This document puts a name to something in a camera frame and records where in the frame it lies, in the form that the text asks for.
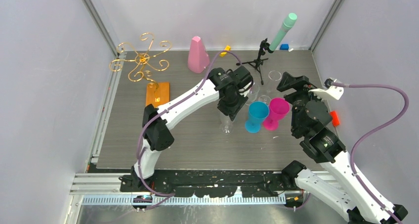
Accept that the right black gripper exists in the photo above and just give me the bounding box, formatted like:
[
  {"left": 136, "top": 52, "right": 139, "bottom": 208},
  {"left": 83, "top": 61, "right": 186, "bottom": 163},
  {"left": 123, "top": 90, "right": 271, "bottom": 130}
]
[{"left": 275, "top": 72, "right": 329, "bottom": 134}]

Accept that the tall clear wine glass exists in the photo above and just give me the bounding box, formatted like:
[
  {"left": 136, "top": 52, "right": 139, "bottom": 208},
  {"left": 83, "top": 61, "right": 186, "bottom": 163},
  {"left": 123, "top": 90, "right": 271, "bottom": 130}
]
[{"left": 267, "top": 70, "right": 282, "bottom": 93}]

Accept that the pink wine glass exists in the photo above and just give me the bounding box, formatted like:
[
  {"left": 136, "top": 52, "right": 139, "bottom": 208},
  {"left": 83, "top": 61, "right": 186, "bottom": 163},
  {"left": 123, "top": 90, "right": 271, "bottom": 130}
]
[{"left": 262, "top": 97, "right": 290, "bottom": 131}]

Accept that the short ribbed clear glass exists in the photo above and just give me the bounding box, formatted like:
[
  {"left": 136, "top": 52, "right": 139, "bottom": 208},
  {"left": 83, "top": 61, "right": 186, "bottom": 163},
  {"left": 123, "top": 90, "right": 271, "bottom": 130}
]
[{"left": 245, "top": 83, "right": 260, "bottom": 105}]

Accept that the blue wine glass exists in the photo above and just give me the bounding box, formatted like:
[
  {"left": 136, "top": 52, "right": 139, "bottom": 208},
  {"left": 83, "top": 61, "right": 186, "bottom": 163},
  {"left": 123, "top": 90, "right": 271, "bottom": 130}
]
[{"left": 245, "top": 101, "right": 269, "bottom": 134}]

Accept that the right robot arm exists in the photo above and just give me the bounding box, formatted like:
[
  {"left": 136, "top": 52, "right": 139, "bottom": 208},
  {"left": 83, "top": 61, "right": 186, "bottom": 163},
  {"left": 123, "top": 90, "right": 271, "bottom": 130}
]
[{"left": 277, "top": 72, "right": 408, "bottom": 224}]

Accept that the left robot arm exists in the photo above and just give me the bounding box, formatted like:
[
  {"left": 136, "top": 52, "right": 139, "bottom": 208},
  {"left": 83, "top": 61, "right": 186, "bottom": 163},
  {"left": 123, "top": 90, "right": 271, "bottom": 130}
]
[{"left": 120, "top": 66, "right": 254, "bottom": 191}]

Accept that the blue block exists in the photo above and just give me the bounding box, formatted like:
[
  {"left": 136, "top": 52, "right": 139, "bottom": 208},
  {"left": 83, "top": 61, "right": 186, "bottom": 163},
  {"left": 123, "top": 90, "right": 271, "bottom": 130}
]
[{"left": 280, "top": 44, "right": 290, "bottom": 50}]

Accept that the black tripod stand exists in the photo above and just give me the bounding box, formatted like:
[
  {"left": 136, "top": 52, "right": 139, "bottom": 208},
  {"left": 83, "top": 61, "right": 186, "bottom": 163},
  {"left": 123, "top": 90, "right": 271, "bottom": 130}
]
[{"left": 236, "top": 38, "right": 273, "bottom": 85}]

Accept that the pink metronome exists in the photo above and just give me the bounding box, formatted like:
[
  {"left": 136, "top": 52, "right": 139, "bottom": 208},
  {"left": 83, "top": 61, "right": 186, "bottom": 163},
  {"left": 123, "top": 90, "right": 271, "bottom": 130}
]
[{"left": 187, "top": 36, "right": 210, "bottom": 74}]

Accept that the yellow block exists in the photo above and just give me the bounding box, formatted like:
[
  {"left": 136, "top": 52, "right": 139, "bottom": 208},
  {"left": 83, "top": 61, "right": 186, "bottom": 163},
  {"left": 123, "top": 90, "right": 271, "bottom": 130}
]
[{"left": 219, "top": 45, "right": 231, "bottom": 57}]

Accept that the mint green microphone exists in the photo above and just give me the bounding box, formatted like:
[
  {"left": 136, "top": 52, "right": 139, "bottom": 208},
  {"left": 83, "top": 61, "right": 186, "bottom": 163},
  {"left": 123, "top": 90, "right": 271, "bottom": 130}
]
[{"left": 268, "top": 13, "right": 297, "bottom": 53}]

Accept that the red block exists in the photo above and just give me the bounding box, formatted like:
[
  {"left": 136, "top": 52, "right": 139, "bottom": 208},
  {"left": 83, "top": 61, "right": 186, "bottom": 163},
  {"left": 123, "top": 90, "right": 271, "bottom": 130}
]
[{"left": 330, "top": 111, "right": 340, "bottom": 127}]

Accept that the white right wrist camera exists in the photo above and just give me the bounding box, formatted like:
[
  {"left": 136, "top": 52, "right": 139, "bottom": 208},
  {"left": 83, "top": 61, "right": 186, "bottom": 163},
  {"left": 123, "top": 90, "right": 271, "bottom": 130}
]
[{"left": 309, "top": 78, "right": 344, "bottom": 100}]

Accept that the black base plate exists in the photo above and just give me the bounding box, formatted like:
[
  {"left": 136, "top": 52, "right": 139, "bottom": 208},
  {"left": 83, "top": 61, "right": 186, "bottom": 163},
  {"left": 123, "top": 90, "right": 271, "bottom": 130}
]
[{"left": 119, "top": 168, "right": 315, "bottom": 199}]

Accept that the gold wire glass rack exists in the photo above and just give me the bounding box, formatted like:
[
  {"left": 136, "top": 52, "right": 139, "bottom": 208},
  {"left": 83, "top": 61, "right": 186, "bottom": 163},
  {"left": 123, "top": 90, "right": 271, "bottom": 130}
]
[{"left": 108, "top": 32, "right": 172, "bottom": 91}]

